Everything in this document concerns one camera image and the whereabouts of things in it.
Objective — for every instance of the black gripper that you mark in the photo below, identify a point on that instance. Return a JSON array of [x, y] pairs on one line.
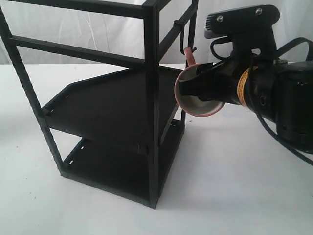
[[247, 80]]

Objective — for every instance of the pink mug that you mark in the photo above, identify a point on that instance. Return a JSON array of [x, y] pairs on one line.
[[192, 104]]

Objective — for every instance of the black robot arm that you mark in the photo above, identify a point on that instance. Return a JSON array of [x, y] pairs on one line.
[[280, 93]]

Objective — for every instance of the black metal hook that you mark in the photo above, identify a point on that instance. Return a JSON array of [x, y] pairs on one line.
[[181, 26]]

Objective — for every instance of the white backdrop curtain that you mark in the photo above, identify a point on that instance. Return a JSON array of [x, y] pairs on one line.
[[125, 36]]

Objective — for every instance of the black metal shelf rack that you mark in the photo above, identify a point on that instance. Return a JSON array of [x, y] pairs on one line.
[[115, 132]]

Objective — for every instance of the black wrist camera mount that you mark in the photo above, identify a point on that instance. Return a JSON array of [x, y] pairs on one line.
[[247, 28]]

